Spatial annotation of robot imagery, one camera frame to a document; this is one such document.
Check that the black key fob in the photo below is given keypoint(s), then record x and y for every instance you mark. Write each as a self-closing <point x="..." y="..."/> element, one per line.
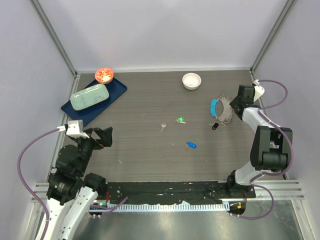
<point x="215" y="126"/>

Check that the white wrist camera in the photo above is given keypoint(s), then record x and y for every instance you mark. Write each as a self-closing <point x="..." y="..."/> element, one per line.
<point x="258" y="90"/>
<point x="74" y="130"/>

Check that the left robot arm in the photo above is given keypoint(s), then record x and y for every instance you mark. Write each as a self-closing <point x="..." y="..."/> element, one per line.
<point x="70" y="190"/>

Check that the pale green oblong dish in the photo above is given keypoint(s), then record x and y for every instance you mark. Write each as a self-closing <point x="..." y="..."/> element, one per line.
<point x="89" y="96"/>

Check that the large keyring with blue handle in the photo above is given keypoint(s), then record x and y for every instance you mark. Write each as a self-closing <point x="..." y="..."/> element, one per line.
<point x="221" y="109"/>

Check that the white slotted cable duct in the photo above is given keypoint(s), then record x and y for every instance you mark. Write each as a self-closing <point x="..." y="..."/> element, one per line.
<point x="183" y="207"/>

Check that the green tagged key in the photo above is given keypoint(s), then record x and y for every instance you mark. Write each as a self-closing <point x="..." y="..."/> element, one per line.
<point x="180" y="120"/>

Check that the red patterned bowl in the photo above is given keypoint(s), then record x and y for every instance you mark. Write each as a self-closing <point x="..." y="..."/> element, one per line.
<point x="104" y="75"/>

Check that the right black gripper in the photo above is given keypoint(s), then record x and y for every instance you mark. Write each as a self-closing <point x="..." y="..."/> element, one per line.
<point x="234" y="103"/>

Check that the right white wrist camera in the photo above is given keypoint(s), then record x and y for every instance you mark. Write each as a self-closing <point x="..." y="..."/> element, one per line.
<point x="258" y="90"/>

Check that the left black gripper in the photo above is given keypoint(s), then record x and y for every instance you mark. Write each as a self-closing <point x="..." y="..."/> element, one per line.
<point x="105" y="135"/>

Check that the plain silver key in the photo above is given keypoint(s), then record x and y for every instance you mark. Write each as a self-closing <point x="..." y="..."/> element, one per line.
<point x="163" y="125"/>

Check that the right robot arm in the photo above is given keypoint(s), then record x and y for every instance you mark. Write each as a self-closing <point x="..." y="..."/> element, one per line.
<point x="271" y="153"/>

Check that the blue tagged key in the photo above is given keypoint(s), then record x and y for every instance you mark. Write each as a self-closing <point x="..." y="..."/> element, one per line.
<point x="190" y="145"/>

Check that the white ceramic bowl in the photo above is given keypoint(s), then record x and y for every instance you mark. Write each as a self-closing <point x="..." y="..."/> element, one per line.
<point x="191" y="81"/>

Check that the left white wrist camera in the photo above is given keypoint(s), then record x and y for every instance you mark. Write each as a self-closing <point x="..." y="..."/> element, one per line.
<point x="74" y="130"/>

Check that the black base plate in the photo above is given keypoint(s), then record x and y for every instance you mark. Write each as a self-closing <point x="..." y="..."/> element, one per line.
<point x="174" y="192"/>

